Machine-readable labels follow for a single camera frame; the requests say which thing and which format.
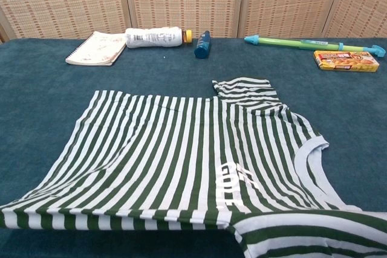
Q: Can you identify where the green white striped T-shirt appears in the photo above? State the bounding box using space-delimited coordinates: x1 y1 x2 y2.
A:
0 77 387 258

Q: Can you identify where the blue bottle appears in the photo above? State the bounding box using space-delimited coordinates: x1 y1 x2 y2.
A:
193 30 212 59

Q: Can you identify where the white bottle yellow cap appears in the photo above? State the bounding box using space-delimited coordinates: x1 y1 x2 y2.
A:
125 27 194 49

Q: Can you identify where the woven folding screen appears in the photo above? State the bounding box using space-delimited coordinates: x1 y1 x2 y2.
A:
0 0 387 44

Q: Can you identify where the white spiral notebook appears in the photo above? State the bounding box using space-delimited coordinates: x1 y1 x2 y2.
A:
65 30 127 67

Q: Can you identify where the green blue water squirter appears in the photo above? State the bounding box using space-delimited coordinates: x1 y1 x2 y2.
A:
244 35 386 57

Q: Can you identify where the blue felt table cover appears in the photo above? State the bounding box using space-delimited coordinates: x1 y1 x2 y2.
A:
0 37 387 258

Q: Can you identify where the yellow curry box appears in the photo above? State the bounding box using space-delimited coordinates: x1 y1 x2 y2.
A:
313 50 380 73

